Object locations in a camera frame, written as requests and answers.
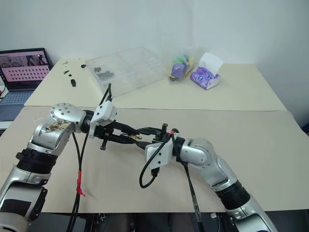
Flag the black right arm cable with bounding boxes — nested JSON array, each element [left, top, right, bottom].
[[177, 156, 206, 232]]

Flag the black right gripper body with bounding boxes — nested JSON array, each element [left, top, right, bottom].
[[152, 122, 175, 146]]

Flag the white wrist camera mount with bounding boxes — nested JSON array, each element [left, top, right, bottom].
[[87, 101, 118, 140], [144, 138, 173, 170]]

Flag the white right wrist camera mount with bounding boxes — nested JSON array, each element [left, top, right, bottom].
[[144, 138, 173, 170]]

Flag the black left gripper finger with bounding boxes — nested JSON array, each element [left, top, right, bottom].
[[110, 134, 146, 148], [112, 122, 140, 135]]

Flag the black parts in clear box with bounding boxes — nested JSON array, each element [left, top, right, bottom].
[[93, 66, 116, 81]]

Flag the clear bag of coloured items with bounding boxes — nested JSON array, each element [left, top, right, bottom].
[[167, 46, 197, 86]]

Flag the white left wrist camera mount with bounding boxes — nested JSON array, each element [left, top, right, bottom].
[[87, 101, 118, 140]]

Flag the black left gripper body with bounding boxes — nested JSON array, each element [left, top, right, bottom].
[[93, 121, 117, 151]]

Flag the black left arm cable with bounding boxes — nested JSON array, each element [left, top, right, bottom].
[[69, 83, 114, 232]]

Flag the purple tissue pack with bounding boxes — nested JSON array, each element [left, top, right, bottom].
[[189, 52, 225, 91]]

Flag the black looped right wrist cable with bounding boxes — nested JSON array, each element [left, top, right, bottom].
[[139, 131, 175, 189]]

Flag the open laptop computer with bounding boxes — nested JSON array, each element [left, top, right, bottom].
[[0, 47, 54, 130]]

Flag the clear plastic compartment box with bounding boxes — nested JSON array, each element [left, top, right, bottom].
[[84, 46, 162, 98]]

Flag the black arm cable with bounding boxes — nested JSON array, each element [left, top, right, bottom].
[[69, 83, 114, 232], [177, 156, 206, 232]]

